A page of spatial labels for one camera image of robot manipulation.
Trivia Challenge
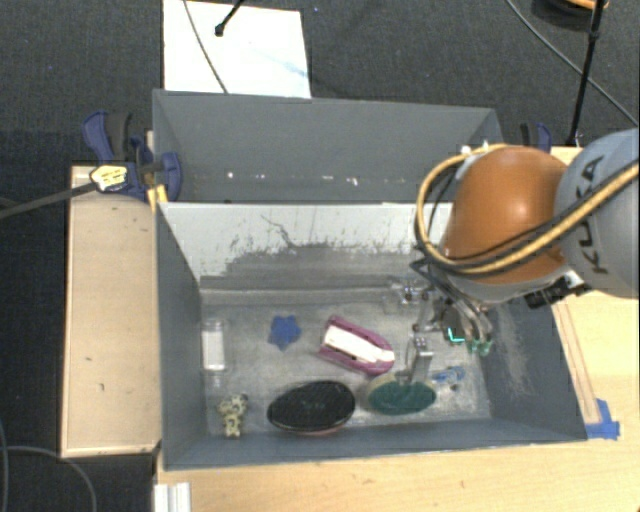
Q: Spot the black oval brush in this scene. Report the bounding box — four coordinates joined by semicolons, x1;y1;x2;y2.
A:
265;380;358;437

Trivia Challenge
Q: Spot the green round sponge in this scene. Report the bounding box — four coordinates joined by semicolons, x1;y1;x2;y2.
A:
364;373;438;416

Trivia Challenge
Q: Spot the blue star-shaped toy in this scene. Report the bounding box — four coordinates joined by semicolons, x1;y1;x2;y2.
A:
267;314;303;352

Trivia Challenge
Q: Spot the black cylinder on white bracket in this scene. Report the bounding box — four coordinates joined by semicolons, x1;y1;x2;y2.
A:
523;272;587;310

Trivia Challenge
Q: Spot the pale wood flat board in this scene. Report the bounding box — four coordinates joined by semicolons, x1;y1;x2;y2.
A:
59;164;164;459

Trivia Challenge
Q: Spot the clear jar with white contents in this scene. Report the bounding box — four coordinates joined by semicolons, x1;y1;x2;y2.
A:
200;318;232;374

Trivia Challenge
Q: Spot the yellow spotted toy animal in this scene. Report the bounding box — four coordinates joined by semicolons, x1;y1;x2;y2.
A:
216;393;250;439

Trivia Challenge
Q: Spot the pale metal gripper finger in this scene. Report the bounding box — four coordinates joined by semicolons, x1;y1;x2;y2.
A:
383;280;432;314
407;335;435;387

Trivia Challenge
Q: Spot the grey metal bin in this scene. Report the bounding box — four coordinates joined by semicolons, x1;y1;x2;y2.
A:
151;88;589;471

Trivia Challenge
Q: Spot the small blue plastic piece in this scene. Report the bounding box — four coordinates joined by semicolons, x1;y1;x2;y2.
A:
431;365;467;389

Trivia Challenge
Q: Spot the purple and white stapler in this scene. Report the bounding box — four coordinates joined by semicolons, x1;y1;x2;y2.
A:
317;314;397;377

